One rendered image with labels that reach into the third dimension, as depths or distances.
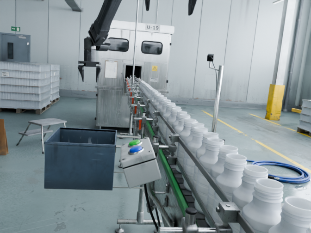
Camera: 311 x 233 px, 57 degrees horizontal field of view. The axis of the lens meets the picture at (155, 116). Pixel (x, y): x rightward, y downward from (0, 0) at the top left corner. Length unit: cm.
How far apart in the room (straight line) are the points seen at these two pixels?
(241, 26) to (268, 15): 113
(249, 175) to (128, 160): 29
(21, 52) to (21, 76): 419
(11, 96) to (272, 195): 727
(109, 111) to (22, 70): 263
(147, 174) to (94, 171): 72
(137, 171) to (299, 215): 38
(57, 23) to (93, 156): 1016
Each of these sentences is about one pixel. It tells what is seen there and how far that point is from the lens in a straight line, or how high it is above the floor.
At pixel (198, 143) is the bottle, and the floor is 113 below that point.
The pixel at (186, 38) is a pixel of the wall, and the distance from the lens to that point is 1134.
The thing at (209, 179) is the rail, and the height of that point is 111.
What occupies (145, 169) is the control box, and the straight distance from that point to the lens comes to 67.
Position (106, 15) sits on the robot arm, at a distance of 128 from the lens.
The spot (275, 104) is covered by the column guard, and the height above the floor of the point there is 50.
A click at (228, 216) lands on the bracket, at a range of 45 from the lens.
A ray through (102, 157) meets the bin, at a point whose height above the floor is 89.
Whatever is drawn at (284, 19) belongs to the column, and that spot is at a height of 308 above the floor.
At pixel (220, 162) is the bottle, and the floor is 114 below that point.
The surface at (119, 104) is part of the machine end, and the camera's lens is 557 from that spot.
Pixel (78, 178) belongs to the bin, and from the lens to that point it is 139.
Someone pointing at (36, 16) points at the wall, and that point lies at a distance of 1155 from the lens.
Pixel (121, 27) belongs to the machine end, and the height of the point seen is 198.
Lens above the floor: 131
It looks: 10 degrees down
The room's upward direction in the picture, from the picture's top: 5 degrees clockwise
